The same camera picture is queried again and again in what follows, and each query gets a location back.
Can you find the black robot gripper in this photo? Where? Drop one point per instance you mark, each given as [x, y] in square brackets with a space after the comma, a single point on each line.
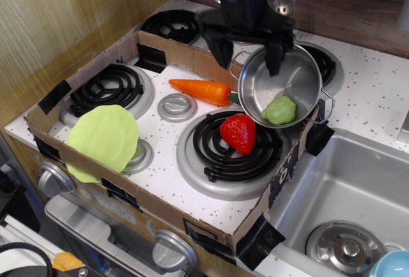
[251, 21]

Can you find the light green toy broccoli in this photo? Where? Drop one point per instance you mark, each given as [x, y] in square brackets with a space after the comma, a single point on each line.
[280, 111]

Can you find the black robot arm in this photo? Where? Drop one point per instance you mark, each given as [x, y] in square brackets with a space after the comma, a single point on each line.
[248, 21]

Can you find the orange toy carrot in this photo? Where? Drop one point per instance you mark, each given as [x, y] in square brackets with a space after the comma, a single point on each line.
[209, 91]

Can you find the small stainless steel pot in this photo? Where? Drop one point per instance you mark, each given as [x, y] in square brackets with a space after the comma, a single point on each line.
[299, 79]

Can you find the brown cardboard fence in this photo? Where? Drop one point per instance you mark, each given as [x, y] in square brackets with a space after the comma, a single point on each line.
[227, 229]

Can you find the back left black burner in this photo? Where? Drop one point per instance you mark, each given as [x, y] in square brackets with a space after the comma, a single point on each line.
[178, 25]

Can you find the black burner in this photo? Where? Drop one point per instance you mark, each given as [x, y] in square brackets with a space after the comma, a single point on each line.
[214, 168]
[331, 69]
[178, 25]
[118, 84]

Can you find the red toy strawberry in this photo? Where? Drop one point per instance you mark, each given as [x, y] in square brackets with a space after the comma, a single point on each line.
[239, 132]

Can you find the back right black burner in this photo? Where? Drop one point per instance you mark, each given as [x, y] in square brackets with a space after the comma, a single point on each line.
[331, 69]

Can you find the centre grey stove knob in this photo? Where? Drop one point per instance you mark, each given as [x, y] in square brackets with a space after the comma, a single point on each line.
[177, 107]

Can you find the grey stove knob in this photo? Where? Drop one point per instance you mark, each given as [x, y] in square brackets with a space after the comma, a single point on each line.
[177, 107]
[142, 158]

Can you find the front right black burner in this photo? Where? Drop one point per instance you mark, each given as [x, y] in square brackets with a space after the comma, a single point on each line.
[214, 168]

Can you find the front left black burner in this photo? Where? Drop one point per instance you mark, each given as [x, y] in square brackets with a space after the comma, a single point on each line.
[118, 84]

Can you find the front grey stove knob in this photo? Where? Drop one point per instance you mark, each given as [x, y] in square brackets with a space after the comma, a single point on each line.
[142, 158]

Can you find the light green toy plate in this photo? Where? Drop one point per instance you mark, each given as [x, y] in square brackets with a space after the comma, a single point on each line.
[107, 134]

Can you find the grey toy sink basin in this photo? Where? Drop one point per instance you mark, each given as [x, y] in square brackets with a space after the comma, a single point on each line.
[352, 179]

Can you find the right grey oven knob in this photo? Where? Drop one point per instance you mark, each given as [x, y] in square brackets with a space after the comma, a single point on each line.
[171, 253]

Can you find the grey oven knob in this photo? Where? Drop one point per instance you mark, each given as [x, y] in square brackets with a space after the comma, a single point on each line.
[54, 181]
[171, 253]

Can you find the metal sink drain lid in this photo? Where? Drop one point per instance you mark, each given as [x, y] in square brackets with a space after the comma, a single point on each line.
[345, 247]

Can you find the left grey oven knob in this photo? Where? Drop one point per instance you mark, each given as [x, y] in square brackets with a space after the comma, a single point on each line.
[54, 181]

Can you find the light blue bowl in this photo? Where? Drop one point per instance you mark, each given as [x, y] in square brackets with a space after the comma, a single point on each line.
[394, 263]

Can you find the orange cloth piece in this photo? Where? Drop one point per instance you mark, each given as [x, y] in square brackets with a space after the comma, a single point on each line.
[66, 261]

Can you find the grey oven door handle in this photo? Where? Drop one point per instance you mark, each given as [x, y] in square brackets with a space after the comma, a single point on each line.
[106, 245]

